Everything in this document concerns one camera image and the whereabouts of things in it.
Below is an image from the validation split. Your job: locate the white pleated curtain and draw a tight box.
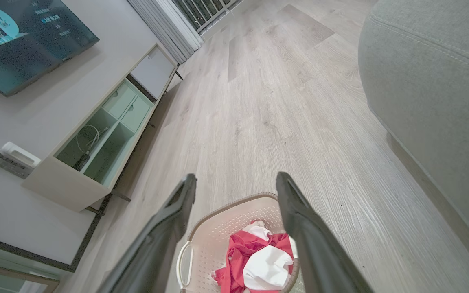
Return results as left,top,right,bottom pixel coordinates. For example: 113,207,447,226
127,0,206,65

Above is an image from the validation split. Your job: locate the white cable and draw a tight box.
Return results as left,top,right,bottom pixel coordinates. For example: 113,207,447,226
75,124,111,155

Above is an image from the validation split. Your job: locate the wall-mounted flat television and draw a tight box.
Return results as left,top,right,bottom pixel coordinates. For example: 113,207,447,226
0,0,100,97

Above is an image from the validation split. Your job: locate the white balcony railing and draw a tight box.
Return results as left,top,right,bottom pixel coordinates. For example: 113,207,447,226
172,0,243,34

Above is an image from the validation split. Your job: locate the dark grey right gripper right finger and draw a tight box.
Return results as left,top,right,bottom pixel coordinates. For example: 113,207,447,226
276,172,374,293

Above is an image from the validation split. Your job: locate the small black device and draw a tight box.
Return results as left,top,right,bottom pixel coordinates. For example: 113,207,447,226
73,151,92,171

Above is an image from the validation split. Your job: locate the grey fabric sofa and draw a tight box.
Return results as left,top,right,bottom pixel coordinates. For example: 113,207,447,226
358,0,469,261

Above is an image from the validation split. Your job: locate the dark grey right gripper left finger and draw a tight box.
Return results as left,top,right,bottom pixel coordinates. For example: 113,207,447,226
97,174,197,293

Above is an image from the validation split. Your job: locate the white plug adapter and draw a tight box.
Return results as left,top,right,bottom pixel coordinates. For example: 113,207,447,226
1,142,42,168

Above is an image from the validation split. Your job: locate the cream and green TV cabinet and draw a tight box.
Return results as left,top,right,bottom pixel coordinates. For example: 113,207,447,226
22,42,184,215

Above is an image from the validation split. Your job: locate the red and white garment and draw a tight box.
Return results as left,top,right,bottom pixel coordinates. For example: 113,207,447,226
212,221,298,293

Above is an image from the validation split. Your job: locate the beige perforated laundry basket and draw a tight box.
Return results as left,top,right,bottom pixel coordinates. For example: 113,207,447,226
176,193,301,293

